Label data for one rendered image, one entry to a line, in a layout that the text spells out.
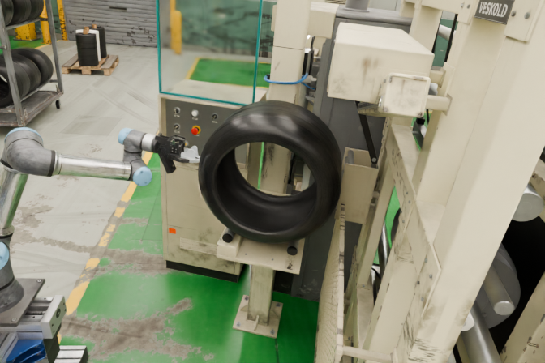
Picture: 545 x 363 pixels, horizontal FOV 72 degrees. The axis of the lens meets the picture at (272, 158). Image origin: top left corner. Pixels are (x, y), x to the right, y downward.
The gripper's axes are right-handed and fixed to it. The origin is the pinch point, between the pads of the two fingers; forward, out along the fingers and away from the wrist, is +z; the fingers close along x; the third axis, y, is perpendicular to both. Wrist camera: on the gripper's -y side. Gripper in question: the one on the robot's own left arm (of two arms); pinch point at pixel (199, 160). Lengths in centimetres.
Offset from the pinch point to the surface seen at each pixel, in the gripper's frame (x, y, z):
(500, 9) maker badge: -48, 79, 71
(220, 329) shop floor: 16, -118, 21
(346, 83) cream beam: -35, 55, 47
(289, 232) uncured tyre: -12.5, -13.4, 43.6
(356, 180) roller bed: 20, 1, 67
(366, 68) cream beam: -35, 60, 51
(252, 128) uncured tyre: -11.2, 25.4, 21.0
